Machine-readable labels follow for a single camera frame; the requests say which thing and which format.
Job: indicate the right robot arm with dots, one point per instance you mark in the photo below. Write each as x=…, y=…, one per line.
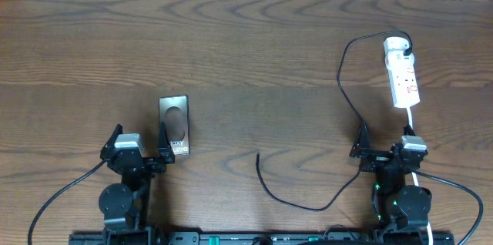
x=402, y=208

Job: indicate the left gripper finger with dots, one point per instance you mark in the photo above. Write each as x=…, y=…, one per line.
x=109, y=147
x=163, y=147

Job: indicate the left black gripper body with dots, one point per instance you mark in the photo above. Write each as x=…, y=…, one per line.
x=138, y=161

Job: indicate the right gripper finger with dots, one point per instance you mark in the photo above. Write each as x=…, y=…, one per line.
x=361, y=147
x=408, y=131

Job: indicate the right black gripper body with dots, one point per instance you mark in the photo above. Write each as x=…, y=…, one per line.
x=377, y=160

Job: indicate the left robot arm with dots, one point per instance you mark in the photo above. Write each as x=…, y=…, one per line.
x=124, y=205

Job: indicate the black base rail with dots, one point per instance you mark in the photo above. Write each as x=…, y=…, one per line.
x=194, y=238

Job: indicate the Galaxy smartphone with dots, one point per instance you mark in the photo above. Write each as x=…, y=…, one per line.
x=174, y=113

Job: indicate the white power strip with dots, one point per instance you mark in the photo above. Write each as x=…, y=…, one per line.
x=403, y=83

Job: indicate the white USB charger plug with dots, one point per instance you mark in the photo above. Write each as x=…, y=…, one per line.
x=397, y=43

